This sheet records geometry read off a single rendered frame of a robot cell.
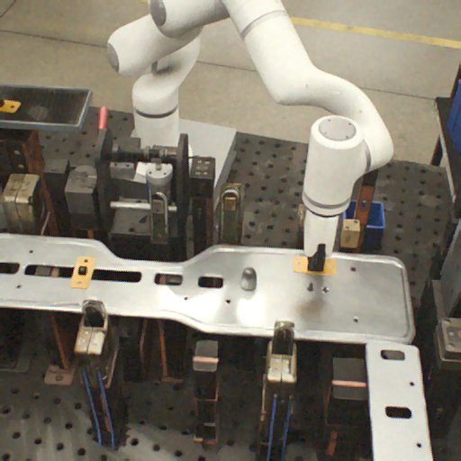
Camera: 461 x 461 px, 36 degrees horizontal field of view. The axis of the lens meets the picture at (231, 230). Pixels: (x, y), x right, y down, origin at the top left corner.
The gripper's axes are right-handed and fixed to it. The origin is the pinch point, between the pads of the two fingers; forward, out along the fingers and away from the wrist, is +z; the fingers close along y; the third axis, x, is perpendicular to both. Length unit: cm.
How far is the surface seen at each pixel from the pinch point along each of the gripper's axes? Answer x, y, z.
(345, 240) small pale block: 6.9, -10.9, 6.2
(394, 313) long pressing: 16.5, 4.7, 9.5
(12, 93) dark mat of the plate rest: -69, -38, -6
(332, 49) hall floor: 23, -249, 110
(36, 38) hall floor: -139, -243, 110
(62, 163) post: -55, -22, 0
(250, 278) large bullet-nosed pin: -12.3, 1.3, 6.1
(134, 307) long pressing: -34.7, 7.7, 9.7
